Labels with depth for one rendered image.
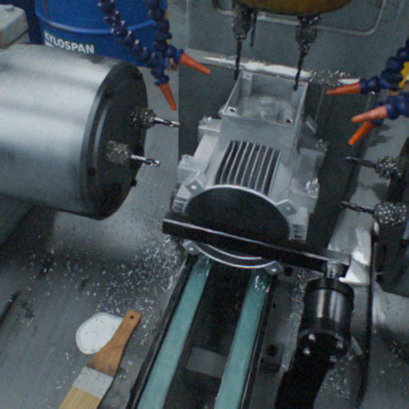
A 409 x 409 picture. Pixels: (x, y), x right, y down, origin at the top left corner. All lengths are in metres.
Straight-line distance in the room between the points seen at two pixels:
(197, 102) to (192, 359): 0.40
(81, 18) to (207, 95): 1.42
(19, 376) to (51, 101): 0.41
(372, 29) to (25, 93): 0.53
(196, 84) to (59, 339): 0.46
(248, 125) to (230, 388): 0.34
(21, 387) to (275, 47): 0.66
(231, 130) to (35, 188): 0.29
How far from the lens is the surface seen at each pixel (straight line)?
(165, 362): 0.68
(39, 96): 0.72
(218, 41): 0.90
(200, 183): 0.64
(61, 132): 0.69
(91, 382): 0.80
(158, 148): 1.17
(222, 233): 0.66
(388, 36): 0.86
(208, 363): 0.76
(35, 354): 0.85
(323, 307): 0.60
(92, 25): 2.18
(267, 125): 0.66
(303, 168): 0.72
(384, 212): 0.68
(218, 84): 0.79
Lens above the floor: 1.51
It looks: 44 degrees down
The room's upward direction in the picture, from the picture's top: 3 degrees clockwise
